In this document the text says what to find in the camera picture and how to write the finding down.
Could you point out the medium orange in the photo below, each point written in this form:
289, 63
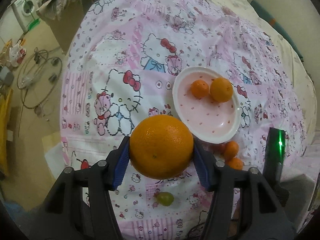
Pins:
221, 90

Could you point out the plastic bag on floor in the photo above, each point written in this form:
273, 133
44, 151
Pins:
17, 54

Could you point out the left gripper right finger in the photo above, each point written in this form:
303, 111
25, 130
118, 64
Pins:
261, 214

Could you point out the small tangerine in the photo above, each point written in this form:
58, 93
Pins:
235, 163
199, 89
231, 150

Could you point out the white washing machine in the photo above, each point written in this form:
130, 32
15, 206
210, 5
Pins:
25, 12

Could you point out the pink strawberry pattern plate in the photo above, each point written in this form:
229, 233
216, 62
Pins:
207, 104

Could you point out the pink cartoon cat bedsheet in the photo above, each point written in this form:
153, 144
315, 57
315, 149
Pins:
126, 55

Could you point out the large orange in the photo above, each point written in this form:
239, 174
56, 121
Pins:
161, 147

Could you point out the yellow wooden frame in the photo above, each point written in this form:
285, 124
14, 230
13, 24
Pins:
5, 116

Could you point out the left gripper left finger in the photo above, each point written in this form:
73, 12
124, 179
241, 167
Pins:
62, 206

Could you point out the green grape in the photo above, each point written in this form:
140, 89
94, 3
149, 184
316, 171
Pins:
165, 198

